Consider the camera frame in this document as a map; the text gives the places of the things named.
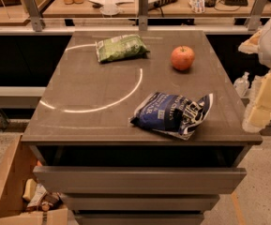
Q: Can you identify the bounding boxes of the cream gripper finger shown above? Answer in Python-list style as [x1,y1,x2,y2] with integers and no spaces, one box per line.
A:
[242,69,271,133]
[238,30,262,54]

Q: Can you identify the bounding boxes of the blue chip bag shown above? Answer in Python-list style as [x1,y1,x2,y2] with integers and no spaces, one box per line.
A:
[129,92,213,140]

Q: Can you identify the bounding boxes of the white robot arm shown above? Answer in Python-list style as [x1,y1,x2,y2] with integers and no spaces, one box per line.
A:
[238,18,271,133]

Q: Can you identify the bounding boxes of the green jalapeno chip bag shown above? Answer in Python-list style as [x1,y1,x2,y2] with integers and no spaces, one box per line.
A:
[96,34,148,63]

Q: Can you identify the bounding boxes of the clear sanitizer bottle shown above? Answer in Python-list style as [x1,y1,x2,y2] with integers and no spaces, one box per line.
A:
[233,72,249,98]

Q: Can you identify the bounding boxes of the red apple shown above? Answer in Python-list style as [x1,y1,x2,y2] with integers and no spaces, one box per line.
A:
[171,46,195,71]

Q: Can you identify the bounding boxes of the white power strip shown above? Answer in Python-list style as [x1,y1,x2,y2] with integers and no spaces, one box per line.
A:
[148,0,178,10]

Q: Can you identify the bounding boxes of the grey drawer cabinet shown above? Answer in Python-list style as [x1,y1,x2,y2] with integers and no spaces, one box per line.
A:
[22,31,262,225]

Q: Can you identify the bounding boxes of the wooden desk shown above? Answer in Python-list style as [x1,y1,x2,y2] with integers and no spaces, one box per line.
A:
[42,0,271,19]

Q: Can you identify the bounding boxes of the top open drawer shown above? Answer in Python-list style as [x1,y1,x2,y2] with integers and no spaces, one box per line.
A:
[32,145,247,195]

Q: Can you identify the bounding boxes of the middle drawer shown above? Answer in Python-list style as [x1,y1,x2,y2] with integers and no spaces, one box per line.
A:
[60,194,219,211]

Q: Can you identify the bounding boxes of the bottom drawer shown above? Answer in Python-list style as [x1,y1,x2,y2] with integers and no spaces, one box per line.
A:
[75,214,203,225]

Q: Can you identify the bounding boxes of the snack packets in box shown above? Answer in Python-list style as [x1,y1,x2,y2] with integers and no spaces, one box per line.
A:
[23,179,62,212]

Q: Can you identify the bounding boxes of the cardboard box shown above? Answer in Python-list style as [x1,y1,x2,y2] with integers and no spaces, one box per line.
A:
[0,136,68,225]

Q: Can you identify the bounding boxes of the right metal bracket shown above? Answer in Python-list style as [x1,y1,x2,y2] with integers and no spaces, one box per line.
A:
[245,0,267,31]

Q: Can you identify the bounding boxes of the metal bracket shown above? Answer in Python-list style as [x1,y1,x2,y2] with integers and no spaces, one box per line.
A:
[138,0,148,31]
[245,0,267,31]
[23,0,45,32]

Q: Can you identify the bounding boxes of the middle metal bracket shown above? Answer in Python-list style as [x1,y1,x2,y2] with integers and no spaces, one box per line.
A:
[138,0,148,31]

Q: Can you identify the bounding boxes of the left metal bracket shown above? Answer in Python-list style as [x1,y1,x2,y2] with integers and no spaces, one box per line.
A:
[23,0,45,32]

